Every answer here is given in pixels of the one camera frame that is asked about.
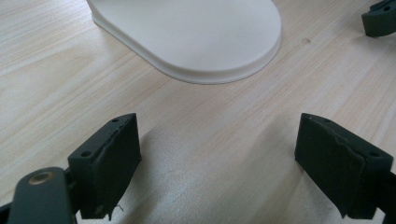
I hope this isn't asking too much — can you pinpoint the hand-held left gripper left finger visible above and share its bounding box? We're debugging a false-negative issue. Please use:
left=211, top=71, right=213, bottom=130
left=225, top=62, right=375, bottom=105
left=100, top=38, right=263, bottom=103
left=67, top=112, right=143, bottom=221

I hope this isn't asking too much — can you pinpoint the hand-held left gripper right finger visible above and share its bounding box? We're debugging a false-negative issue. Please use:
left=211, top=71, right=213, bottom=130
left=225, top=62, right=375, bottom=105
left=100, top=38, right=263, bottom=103
left=294, top=112, right=394, bottom=220

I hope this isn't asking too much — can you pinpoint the white oval lamp base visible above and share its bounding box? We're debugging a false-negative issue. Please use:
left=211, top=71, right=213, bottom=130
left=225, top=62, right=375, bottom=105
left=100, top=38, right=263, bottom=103
left=86, top=0, right=283, bottom=86

